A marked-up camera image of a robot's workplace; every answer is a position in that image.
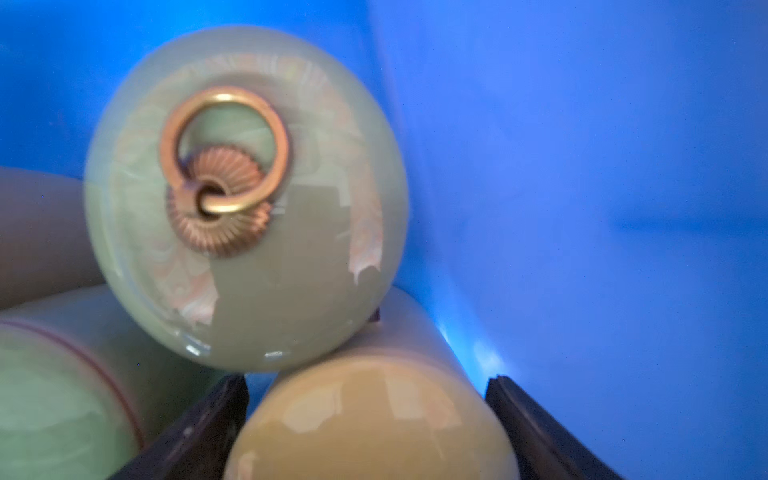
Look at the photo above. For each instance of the yellow-green tea canister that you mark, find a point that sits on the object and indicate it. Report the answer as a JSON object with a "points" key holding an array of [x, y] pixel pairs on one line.
{"points": [[392, 403]]}

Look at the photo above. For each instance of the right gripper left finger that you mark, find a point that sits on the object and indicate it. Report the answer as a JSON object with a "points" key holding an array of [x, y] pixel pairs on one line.
{"points": [[198, 444]]}

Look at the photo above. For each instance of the blue plastic basket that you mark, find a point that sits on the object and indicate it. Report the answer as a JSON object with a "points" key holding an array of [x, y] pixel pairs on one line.
{"points": [[588, 184]]}

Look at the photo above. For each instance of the dark green tea canister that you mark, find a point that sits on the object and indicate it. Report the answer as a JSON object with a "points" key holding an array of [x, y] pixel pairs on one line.
{"points": [[84, 389]]}

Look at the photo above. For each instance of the olive green tea canister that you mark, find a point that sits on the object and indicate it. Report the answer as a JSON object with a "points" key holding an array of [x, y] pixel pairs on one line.
{"points": [[246, 199]]}

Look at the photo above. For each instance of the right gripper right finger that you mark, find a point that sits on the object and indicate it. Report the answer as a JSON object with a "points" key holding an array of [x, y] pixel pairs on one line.
{"points": [[545, 449]]}

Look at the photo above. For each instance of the pale yellow tea canister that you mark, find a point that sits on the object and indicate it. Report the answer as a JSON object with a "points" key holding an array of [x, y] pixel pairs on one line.
{"points": [[45, 247]]}

